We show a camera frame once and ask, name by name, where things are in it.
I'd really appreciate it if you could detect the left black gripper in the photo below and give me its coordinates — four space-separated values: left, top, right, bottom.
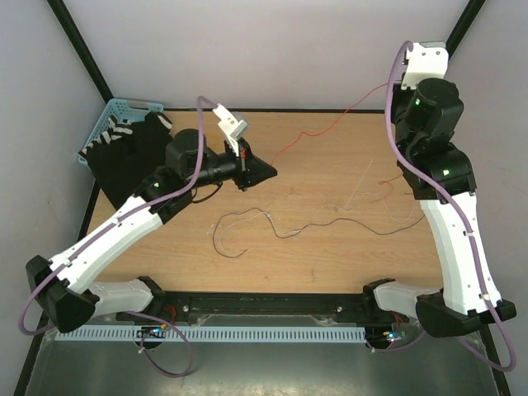
187 137 277 192

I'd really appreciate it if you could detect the dark purple wire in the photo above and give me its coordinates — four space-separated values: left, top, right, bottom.
212 208 426 259

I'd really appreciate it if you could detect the red wire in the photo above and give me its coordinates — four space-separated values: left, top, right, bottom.
271 82 403 203

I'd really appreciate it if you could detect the white wire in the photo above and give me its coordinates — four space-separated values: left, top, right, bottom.
216 192 420 257

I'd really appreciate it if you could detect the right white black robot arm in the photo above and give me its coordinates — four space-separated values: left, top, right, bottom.
361 78 516 338

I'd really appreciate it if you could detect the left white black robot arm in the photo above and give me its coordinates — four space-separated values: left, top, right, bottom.
26 129 277 333

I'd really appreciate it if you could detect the white zip tie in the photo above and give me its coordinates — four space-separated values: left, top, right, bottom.
344 159 374 209

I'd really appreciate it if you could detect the black striped cloth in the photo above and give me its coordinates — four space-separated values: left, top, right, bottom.
78 111 172 209

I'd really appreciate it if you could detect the light blue plastic basket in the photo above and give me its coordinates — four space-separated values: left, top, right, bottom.
78 97 165 170

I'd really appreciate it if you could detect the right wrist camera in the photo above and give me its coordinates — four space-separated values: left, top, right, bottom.
401 41 449 90

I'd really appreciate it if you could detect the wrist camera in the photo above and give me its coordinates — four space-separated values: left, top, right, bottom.
401 41 449 90
212 104 249 157

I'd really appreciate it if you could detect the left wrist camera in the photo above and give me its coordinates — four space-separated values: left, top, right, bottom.
212 104 249 157

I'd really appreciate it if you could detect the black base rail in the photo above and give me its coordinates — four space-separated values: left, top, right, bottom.
117 291 412 325

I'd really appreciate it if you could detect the light blue slotted cable duct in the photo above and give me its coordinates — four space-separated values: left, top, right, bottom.
55 325 365 343

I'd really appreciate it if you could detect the black enclosure frame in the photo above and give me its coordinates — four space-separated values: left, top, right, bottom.
12 0 512 396

